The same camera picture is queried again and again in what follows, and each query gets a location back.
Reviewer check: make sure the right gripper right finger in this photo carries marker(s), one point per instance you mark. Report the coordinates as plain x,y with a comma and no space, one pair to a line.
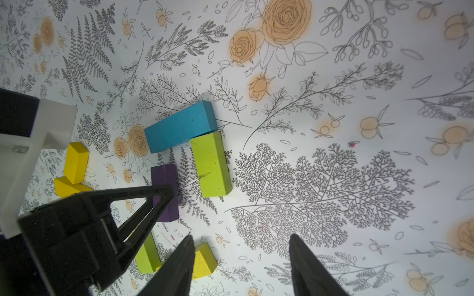
309,276

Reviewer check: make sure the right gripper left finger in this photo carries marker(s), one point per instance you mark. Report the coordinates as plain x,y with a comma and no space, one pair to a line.
174,276

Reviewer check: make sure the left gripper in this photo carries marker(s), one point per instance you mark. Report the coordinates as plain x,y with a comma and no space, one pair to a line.
75,242

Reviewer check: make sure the lime green short block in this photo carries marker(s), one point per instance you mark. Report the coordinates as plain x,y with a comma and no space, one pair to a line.
211,166

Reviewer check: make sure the teal block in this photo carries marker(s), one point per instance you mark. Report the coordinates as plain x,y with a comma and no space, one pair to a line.
194,121

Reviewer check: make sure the lime green long block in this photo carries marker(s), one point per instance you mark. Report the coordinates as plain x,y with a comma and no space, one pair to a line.
147,258

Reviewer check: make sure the yellow-green block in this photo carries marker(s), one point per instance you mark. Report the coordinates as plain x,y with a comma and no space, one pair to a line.
205,262

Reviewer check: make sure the long yellow block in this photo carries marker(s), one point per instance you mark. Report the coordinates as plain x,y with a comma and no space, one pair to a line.
64,188

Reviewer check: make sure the small yellow block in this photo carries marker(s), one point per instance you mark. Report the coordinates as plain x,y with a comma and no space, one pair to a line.
76,162

